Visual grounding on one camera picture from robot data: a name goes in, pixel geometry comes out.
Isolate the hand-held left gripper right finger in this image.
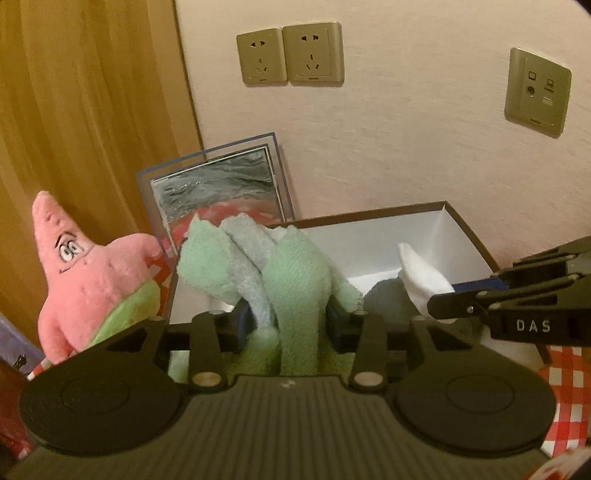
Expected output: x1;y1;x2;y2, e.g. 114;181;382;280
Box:
325;305;483;393

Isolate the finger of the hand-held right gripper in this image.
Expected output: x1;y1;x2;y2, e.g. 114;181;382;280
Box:
427;273;580;320
455;235;591;294

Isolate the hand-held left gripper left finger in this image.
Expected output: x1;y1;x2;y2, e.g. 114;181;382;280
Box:
95;310;252;393

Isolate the white sock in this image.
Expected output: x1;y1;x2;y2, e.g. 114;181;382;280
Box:
397;242;456;320

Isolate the dark grey cloth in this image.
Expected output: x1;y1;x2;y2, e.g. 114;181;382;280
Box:
362;277;477;343

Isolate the green fluffy towel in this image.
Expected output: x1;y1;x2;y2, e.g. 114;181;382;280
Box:
168;215;365;384

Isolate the brown cardboard box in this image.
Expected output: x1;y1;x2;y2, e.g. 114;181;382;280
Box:
168;200;553;384

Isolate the red checkered tablecloth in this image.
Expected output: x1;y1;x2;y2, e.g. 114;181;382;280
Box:
25;249;591;457

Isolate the pink starfish plush toy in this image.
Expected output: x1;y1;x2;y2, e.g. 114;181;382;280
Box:
31;190;179;366

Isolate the framed grey picture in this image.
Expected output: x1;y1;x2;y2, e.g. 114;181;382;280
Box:
135;133;296;260

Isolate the red patterned white cloth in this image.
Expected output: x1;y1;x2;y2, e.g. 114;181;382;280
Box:
526;450;591;480

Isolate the wooden door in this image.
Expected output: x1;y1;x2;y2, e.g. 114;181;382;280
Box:
0;0;204;363

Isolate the gold wall data socket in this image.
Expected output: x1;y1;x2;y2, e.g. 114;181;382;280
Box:
504;47;572;138

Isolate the gold wall power socket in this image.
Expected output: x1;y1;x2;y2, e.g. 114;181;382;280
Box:
236;28;289;86
282;21;345;86

